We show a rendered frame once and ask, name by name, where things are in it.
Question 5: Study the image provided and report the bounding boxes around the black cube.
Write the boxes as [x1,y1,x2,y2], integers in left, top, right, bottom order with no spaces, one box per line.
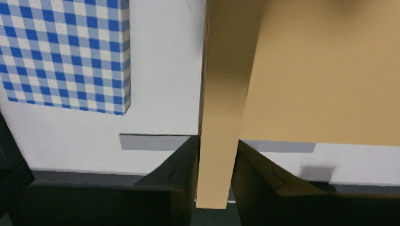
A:
[311,184,337,192]

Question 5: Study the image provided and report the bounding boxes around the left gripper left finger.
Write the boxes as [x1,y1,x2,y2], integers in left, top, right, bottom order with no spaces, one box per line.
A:
[7,135,200,226]

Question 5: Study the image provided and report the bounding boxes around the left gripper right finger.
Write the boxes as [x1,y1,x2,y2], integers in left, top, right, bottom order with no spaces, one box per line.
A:
[231,139,400,226]

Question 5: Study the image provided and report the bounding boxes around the blue and white checkered box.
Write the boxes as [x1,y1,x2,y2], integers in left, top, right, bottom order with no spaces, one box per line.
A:
[0,0,131,116]

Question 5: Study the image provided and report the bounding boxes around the tan wooden tray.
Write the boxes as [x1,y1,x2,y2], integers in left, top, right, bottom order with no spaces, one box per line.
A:
[196,0,400,209]

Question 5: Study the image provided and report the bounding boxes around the dark grey metal frame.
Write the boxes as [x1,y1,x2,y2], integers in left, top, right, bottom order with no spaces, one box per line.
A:
[0,159,35,219]

